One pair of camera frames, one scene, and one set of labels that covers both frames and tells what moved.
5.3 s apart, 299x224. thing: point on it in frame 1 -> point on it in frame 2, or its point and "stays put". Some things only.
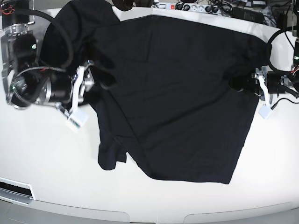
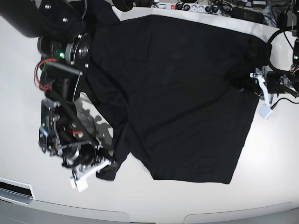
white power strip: (197, 8) stays put
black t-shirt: (163, 92) stays put
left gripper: (84, 79) -> (88, 156)
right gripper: (239, 83) stays put
